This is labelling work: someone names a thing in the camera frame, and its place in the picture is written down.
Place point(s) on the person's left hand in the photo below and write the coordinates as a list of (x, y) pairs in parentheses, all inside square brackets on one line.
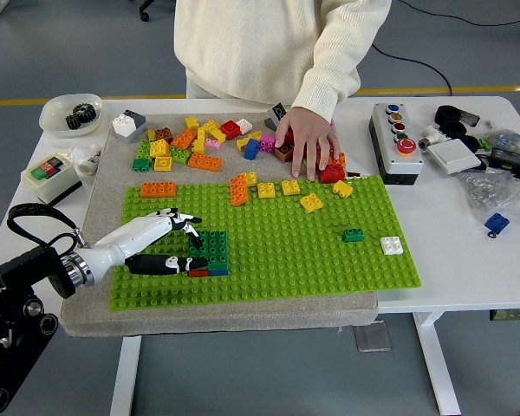
[(312, 134)]

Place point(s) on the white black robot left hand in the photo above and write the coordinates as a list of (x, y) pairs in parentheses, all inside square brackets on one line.
[(130, 236)]

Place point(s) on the dark green long toy brick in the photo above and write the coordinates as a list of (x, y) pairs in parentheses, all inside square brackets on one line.
[(219, 249), (203, 242)]

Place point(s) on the lime green studded baseplate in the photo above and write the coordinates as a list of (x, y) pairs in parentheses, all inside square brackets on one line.
[(286, 260)]

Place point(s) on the person's left forearm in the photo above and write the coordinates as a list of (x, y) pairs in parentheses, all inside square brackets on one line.
[(338, 65)]

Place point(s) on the orange long toy brick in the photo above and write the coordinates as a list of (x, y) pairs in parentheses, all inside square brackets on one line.
[(341, 160), (158, 190), (204, 162), (239, 189)]

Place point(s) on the grey sloped toy brick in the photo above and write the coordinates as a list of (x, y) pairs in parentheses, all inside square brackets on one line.
[(274, 117)]

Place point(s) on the yellow square toy brick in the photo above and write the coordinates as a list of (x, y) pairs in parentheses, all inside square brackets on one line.
[(159, 149), (267, 190), (163, 164), (311, 203), (291, 187)]

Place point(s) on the small dark green toy brick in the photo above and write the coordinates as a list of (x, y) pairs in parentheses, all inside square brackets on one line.
[(354, 235), (141, 164)]

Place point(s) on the red square toy brick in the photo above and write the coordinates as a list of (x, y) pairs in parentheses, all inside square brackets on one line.
[(230, 129), (199, 273)]

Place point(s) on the lime green toy brick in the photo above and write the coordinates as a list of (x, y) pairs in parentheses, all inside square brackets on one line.
[(144, 149), (180, 155)]

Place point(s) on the blue square toy brick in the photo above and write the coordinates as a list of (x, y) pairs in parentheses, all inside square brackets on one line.
[(219, 272)]

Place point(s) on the pink small toy brick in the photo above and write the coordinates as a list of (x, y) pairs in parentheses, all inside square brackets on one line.
[(212, 143)]

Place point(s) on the small yellow toy brick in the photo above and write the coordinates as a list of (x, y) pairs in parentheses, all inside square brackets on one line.
[(151, 134)]

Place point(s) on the white square toy brick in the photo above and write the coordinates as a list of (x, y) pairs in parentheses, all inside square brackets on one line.
[(392, 246)]

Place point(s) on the white push-button control box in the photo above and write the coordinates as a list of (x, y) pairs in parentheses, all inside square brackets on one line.
[(396, 167)]

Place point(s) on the white and grey block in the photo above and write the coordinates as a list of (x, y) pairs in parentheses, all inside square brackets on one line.
[(128, 128)]

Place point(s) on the person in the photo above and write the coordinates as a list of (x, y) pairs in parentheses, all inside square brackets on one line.
[(247, 43)]

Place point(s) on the white pipe fitting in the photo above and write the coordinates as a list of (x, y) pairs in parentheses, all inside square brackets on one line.
[(431, 136)]

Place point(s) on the grey-brown felt mat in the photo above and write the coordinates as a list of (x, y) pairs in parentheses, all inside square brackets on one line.
[(221, 316)]

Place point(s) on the black gear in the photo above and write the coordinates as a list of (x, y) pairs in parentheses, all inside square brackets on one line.
[(73, 122), (86, 112)]

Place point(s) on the black tape roll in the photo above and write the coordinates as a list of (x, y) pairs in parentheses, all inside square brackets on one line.
[(467, 146), (448, 132), (442, 117)]

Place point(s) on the white table leg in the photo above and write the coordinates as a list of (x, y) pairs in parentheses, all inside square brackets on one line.
[(125, 377), (437, 368)]

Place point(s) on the white plastic tray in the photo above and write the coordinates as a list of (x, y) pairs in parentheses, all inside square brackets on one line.
[(54, 112)]

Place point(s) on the dark clear plastic case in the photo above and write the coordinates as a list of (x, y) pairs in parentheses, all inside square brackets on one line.
[(470, 118)]

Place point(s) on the small green plastic part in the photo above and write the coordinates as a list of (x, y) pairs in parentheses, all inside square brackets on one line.
[(484, 143)]

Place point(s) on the clear bag of screws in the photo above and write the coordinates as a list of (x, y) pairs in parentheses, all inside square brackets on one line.
[(494, 190)]

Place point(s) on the black power adapter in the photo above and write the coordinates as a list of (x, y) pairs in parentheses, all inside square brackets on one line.
[(509, 159)]

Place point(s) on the clear bag of parts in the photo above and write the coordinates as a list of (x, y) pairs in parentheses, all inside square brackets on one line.
[(511, 139)]

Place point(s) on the black office chair base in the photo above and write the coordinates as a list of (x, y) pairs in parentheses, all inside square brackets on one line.
[(144, 16)]

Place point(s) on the grey floor plate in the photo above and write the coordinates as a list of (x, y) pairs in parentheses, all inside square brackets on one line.
[(372, 337)]

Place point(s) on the table height control panel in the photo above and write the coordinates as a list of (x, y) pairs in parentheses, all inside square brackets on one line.
[(513, 314)]

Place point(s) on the white switch box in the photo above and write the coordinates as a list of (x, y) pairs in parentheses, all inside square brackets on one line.
[(52, 177)]

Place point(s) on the white wall switch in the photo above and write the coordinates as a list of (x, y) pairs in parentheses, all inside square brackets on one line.
[(454, 157)]

